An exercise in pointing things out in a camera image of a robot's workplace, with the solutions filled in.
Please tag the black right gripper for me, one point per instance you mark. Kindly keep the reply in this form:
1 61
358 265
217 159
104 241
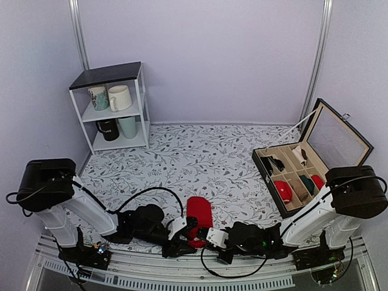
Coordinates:
227 258

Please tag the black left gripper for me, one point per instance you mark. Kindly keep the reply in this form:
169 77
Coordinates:
173 250

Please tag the red sock pair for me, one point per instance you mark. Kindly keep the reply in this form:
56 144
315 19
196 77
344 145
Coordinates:
199 208

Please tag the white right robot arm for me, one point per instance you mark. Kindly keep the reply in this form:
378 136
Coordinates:
349 195

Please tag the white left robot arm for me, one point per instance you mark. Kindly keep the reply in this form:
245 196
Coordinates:
49 187

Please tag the black socks in box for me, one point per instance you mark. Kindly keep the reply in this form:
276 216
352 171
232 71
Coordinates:
271 163

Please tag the floral table mat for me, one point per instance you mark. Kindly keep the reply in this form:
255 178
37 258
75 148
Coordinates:
211 161

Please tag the red rolled sock with white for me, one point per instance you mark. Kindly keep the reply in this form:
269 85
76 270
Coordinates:
284 191

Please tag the tan rolled sock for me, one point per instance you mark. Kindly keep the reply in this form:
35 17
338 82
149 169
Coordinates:
301 192

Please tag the black compartment storage box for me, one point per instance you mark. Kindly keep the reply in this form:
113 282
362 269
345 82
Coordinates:
329 140

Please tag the green rolled sock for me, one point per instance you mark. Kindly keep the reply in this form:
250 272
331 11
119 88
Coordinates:
309 184

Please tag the red rolled sock right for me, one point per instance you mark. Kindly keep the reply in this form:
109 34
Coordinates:
318 181

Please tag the mint green tumbler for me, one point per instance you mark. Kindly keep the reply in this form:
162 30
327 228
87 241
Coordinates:
128 126

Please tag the white sock in box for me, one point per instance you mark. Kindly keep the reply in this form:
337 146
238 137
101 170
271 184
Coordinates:
300 155

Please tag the black mug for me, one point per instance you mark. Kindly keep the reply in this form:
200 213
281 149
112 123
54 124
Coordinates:
108 128

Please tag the white shelf black top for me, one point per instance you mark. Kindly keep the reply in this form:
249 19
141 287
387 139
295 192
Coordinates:
130 74

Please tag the cream white mug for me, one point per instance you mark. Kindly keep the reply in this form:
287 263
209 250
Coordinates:
119 98

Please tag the teal patterned mug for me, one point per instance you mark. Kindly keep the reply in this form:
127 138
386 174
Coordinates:
99 97

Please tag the right metal pole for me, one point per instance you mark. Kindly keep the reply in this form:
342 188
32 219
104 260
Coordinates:
319 55

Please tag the metal pole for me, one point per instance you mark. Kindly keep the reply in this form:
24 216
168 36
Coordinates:
79 36
319 55

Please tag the left metal pole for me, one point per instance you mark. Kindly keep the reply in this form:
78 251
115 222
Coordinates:
79 36

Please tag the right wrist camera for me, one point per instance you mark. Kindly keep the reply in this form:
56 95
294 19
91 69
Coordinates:
217 238

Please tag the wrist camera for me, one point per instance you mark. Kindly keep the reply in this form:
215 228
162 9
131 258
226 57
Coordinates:
175 226
217 238

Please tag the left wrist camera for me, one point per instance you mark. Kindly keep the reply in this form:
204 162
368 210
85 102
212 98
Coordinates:
175 226

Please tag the metal front rail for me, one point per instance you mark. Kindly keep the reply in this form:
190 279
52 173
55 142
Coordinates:
148 271

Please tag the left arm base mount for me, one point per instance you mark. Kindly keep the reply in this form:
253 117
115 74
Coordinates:
96 256

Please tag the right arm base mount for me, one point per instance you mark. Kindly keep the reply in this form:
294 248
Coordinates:
320 256

